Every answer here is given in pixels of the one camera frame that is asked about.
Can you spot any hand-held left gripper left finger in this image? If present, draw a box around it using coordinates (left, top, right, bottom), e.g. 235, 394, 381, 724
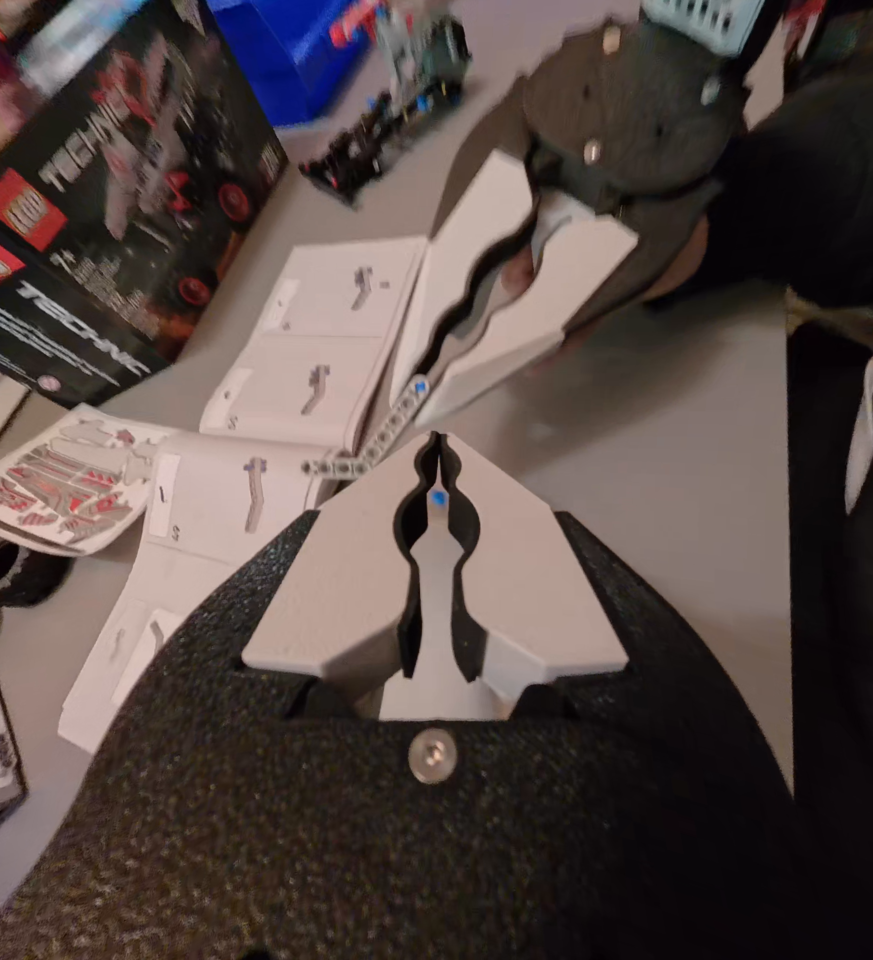
241, 432, 441, 717

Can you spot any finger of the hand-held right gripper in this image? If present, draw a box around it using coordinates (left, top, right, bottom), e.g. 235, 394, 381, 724
390, 148, 541, 410
412, 191, 640, 430

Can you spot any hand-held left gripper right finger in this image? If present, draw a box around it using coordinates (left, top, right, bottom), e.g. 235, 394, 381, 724
440, 433, 629, 721

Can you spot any grey bent toy beam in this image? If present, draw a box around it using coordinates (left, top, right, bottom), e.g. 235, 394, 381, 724
301, 375, 432, 481

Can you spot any person's right forearm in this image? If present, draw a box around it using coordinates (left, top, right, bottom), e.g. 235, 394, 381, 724
706, 45, 873, 309

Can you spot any person's right hand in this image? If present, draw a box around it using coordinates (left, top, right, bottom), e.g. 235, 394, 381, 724
530, 216, 712, 376

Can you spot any black toy car chassis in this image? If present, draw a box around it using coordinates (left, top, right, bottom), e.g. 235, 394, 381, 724
297, 0, 475, 207

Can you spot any open instruction booklet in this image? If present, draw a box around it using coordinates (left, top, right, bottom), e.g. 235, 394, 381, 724
57, 236, 430, 755

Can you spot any blue plastic bin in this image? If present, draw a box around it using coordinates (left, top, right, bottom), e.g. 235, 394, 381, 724
207, 0, 378, 129

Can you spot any red grey sticker sheet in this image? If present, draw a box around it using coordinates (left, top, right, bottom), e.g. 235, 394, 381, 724
0, 405, 175, 556

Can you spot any black toy set box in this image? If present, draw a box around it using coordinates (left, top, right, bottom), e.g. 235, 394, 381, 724
0, 0, 291, 410

